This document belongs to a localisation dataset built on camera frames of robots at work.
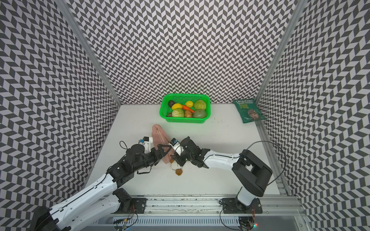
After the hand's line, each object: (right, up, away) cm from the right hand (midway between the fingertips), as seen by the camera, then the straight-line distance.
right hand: (174, 157), depth 84 cm
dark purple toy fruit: (-7, +35, +31) cm, 47 cm away
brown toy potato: (+7, +27, +21) cm, 35 cm away
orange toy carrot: (+4, +32, +31) cm, 45 cm away
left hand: (-2, +5, -9) cm, 10 cm away
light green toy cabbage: (+16, +34, +25) cm, 45 cm away
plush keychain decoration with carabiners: (+1, -5, -1) cm, 5 cm away
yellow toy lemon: (+8, +35, +31) cm, 47 cm away
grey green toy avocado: (+16, +27, +20) cm, 37 cm away
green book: (+55, +29, +27) cm, 68 cm away
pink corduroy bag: (-10, +11, +5) cm, 16 cm away
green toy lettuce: (0, +27, +20) cm, 34 cm away
